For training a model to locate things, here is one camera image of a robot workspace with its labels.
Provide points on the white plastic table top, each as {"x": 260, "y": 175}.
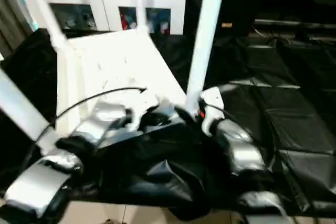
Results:
{"x": 118, "y": 58}

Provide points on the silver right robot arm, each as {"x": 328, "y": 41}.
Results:
{"x": 241, "y": 150}

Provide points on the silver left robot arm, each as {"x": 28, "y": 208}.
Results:
{"x": 105, "y": 116}

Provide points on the black work mat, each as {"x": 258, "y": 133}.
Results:
{"x": 275, "y": 90}

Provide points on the grey curtain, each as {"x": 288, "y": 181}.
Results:
{"x": 13, "y": 16}

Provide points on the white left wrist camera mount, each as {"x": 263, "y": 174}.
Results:
{"x": 144, "y": 103}

